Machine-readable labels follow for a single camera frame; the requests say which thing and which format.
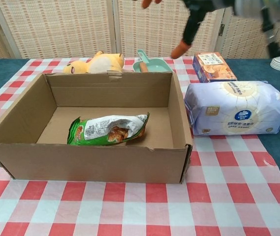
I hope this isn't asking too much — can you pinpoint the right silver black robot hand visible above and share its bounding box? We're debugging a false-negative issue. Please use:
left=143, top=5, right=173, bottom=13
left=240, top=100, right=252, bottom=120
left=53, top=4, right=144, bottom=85
left=141, top=0, right=280, bottom=59

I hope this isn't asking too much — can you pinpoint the orange and purple biscuit box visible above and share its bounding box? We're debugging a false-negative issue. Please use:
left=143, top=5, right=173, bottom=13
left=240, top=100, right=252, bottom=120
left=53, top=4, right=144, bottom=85
left=192, top=51, right=238, bottom=83

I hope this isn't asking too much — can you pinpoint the lavender tissue pack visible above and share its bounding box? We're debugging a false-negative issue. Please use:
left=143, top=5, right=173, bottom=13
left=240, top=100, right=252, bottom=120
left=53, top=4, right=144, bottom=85
left=184, top=80, right=280, bottom=137

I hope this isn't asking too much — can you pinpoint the green snack bag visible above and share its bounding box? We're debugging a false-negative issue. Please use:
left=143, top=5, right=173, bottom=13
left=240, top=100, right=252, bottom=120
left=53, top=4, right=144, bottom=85
left=67, top=112, right=150, bottom=146

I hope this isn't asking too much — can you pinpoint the open brown cardboard box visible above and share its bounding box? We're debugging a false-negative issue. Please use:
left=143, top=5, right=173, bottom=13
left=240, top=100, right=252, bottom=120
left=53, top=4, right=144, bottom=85
left=0, top=69, right=193, bottom=184

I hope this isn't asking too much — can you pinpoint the red white checkered tablecloth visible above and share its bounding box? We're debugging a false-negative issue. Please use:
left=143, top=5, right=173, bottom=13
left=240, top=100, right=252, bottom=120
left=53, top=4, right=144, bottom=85
left=0, top=56, right=280, bottom=236

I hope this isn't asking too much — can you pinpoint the mint green dustpan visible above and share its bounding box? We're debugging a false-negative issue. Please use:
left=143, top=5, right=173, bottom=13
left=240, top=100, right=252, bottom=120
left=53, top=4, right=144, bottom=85
left=132, top=49, right=174, bottom=73

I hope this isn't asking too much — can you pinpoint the yellow plush toy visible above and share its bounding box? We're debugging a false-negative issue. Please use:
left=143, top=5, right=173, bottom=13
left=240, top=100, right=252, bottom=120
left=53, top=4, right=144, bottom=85
left=63, top=51, right=125, bottom=74

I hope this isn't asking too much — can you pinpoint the woven folding screen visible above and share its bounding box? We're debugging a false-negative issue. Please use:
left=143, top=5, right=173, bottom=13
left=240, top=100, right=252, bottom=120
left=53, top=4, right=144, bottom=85
left=0, top=0, right=280, bottom=59

